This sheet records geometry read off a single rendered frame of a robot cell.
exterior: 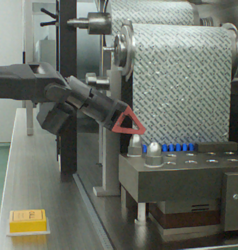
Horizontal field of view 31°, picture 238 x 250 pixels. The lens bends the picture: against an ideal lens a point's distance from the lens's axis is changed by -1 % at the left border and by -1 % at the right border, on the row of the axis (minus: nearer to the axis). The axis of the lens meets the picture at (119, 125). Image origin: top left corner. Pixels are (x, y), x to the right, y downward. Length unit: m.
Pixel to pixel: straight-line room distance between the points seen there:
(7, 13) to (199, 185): 5.87
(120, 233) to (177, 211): 0.12
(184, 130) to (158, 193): 0.25
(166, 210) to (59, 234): 0.21
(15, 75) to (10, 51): 5.65
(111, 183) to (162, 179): 0.29
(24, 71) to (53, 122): 0.14
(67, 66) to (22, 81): 0.44
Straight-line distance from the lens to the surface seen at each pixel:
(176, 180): 0.79
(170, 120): 0.97
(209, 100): 1.01
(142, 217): 0.87
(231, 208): 0.83
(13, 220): 0.84
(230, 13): 1.25
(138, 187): 0.77
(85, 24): 1.23
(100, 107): 0.90
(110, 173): 1.05
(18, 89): 0.84
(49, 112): 0.90
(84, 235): 0.82
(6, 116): 6.53
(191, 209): 0.83
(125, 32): 0.98
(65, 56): 1.25
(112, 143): 1.03
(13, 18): 6.51
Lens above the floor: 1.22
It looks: 8 degrees down
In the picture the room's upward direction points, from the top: 1 degrees clockwise
